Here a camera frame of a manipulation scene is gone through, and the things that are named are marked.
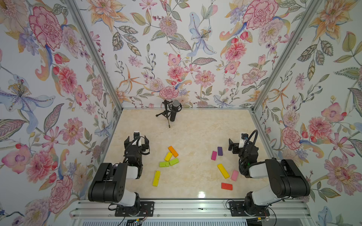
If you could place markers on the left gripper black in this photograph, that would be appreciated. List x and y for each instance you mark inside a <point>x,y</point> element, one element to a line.
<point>143,147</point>

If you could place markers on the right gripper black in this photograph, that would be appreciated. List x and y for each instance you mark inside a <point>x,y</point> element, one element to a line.
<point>235,147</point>

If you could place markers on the small yellow block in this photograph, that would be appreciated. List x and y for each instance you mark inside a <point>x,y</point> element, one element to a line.
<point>168,156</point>

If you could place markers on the orange long block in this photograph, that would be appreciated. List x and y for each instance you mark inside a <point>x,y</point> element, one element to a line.
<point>173,151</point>

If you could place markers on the lime green block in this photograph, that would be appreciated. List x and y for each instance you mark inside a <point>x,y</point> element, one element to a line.
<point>174,161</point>
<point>164,164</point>

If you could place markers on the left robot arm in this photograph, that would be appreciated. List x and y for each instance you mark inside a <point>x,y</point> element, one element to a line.
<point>109,183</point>

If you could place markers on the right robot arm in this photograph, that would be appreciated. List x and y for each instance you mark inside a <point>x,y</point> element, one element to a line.
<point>285,178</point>

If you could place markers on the pink block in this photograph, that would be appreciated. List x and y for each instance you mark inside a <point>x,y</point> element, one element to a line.
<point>234,176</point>

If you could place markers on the purple block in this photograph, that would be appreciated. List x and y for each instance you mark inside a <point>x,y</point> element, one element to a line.
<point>220,151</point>

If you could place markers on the long yellow block right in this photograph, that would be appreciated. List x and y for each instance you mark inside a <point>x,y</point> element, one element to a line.
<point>223,171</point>

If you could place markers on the long yellow block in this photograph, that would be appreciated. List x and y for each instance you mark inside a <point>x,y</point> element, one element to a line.
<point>156,178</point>
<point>223,171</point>

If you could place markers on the magenta block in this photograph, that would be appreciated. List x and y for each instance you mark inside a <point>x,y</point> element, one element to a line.
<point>214,155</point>

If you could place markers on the long yellow block left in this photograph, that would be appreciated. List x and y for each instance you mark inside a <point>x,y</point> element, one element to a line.
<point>156,178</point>

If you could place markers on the red block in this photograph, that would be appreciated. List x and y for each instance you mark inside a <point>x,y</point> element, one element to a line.
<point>226,186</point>

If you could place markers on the black microphone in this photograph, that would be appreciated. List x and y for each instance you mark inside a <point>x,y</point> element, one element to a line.
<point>175,107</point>

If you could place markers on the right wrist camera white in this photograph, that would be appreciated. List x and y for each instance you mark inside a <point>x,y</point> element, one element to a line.
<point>243,140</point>

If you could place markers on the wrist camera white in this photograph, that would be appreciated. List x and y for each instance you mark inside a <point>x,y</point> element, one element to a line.
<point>136,135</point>
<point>243,140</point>

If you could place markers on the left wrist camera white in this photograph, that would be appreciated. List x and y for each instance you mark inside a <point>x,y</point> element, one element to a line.
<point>136,135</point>

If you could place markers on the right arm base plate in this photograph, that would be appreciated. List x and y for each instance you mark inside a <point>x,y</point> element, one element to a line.
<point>240,209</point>

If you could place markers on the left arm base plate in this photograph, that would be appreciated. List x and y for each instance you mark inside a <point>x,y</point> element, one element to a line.
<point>142,209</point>

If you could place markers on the aluminium front rail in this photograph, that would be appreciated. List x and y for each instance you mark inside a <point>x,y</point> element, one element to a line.
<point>190,209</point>

